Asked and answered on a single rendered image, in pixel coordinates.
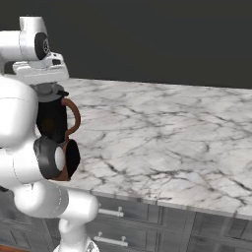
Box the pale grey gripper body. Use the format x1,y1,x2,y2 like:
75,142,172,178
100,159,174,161
12,62,71,87

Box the grey cupboard door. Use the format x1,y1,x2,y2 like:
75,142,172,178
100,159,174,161
0,189,62,252

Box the grey drawer front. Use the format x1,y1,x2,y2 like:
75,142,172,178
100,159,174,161
94,195,162,224
86,220,160,252

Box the grey cupboard panels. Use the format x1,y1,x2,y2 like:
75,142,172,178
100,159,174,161
159,204,252,252

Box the black blender with brown handle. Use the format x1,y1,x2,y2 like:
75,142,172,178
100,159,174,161
34,94,82,182

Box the white drawer handle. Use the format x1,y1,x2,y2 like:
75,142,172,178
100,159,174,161
97,206,125,219
93,231,129,248

